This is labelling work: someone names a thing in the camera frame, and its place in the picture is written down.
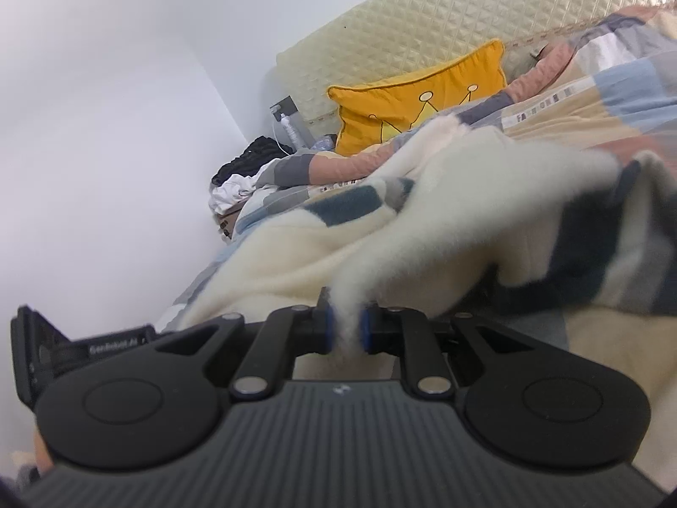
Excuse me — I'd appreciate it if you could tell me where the grey wall socket plate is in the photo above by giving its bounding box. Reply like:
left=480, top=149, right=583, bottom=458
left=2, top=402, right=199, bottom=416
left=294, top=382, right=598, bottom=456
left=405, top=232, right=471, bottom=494
left=270, top=95, right=303, bottom=136

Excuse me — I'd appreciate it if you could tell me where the white clothes pile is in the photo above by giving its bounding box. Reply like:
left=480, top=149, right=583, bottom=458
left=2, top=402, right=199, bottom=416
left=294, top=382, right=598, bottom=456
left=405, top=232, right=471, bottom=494
left=209, top=174, right=259, bottom=215

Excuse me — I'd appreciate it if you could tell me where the black clothes pile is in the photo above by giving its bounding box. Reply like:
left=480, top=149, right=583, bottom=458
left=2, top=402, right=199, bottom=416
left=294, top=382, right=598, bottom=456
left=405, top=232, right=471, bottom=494
left=211, top=136, right=295, bottom=187

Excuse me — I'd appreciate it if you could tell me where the cream quilted headboard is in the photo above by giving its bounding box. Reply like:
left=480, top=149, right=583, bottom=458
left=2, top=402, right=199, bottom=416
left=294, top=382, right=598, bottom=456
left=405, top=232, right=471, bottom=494
left=277, top=0, right=676, bottom=134

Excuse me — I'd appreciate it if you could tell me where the cardboard box nightstand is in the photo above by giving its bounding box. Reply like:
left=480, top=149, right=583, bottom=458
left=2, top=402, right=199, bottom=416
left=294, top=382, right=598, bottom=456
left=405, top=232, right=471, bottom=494
left=213, top=203, right=243, bottom=243

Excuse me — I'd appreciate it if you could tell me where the yellow crown cushion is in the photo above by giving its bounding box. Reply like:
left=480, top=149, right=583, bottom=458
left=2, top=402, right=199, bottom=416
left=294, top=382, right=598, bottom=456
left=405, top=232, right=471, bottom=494
left=327, top=39, right=506, bottom=156

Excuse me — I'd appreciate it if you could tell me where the patchwork quilt cover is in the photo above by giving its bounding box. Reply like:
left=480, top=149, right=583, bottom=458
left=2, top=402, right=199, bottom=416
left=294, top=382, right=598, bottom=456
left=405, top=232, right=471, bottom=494
left=173, top=7, right=676, bottom=487

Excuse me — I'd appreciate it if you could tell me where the white fluffy fleece garment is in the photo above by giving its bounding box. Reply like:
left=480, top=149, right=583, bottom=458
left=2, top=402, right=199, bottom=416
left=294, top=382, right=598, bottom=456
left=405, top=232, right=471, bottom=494
left=173, top=116, right=677, bottom=382

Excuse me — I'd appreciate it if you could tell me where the person's left hand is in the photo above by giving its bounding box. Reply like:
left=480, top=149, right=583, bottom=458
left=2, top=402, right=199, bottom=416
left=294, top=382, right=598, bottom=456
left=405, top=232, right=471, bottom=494
left=10, top=428, right=54, bottom=480

